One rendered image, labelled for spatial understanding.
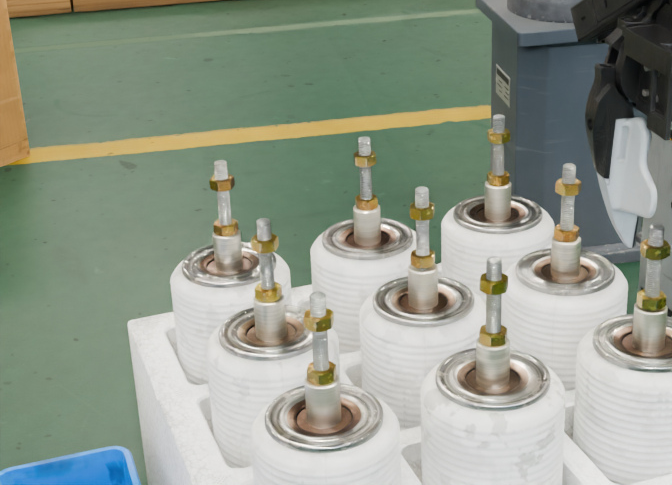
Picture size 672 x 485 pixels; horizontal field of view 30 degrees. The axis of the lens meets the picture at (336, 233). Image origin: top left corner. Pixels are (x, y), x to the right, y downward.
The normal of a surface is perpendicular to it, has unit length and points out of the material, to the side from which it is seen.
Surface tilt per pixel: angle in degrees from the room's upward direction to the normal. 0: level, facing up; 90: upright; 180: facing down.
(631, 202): 85
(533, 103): 90
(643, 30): 0
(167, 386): 0
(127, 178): 0
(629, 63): 90
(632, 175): 85
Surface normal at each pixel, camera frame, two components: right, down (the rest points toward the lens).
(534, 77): -0.58, 0.36
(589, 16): -0.95, 0.19
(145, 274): -0.04, -0.90
